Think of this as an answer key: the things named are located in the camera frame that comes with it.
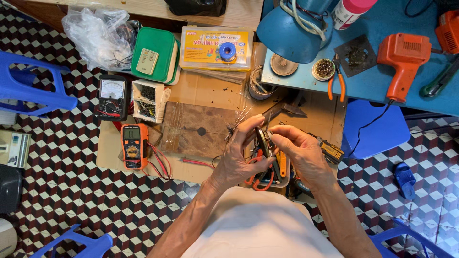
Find person's right hand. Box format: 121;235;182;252
268;125;335;191

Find person's left hand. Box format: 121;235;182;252
210;115;277;191

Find small round metal speaker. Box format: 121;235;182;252
255;127;277;158

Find dark metal caliper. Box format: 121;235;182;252
261;100;308;119

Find clear plastic tool tray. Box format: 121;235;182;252
244;150;292;189

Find yellow black power tool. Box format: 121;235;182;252
308;133;345;165

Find thin metal rods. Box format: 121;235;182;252
224;106;252;141

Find metal can with tools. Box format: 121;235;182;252
248;64;279;101

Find round metal lid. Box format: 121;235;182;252
270;53;299;76

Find round tin of brass wool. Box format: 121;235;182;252
311;58;336;81

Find blue plastic stool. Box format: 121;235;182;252
0;50;79;117
341;99;411;160
369;219;457;258
29;224;114;258

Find brown wooden work board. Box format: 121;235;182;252
159;101;253;159

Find red multimeter probe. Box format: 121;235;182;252
179;158;216;170

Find person's white shirt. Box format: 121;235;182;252
181;186;345;258

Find blue table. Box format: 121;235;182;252
261;0;459;117

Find brown cardboard sheet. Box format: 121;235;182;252
96;42;347;187

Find blue solder spool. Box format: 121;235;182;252
219;42;237;62

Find blue desk lamp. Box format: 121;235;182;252
256;0;335;64

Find dark square metal plate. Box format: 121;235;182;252
333;35;378;78

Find clear kit box yellow label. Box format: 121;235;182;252
179;26;254;71

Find blue rubber sandal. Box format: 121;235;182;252
393;162;417;200

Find white pink spray can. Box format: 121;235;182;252
331;0;378;31

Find white cardboard box of components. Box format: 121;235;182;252
132;79;172;124

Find orange soldering gun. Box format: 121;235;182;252
377;33;432;104

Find orange digital multimeter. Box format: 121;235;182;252
120;124;149;170

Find green lidded plastic box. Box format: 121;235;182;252
131;27;181;86

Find small white remote control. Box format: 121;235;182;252
136;48;159;75

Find black bag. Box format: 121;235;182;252
164;0;227;17

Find black analog multimeter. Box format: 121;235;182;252
95;75;129;122

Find wooden bench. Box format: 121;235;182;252
5;0;264;32

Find orange power tool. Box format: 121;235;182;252
435;10;459;54

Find crumpled clear plastic bag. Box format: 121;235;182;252
62;6;139;72

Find white electronic device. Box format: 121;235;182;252
0;130;32;168

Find black plastic container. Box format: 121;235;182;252
0;165;24;215

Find white round object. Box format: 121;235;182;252
0;219;18;258

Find teal handled tool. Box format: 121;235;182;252
291;177;315;198

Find orange handled scissors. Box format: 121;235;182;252
247;150;276;191

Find orange handled pliers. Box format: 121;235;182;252
327;54;347;104

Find black soldering gun cable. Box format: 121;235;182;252
350;100;396;155

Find white lamp cable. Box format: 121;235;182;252
279;0;328;42

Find red test lead wires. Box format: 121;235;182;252
143;141;173;180

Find green handled tool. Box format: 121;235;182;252
420;57;459;98

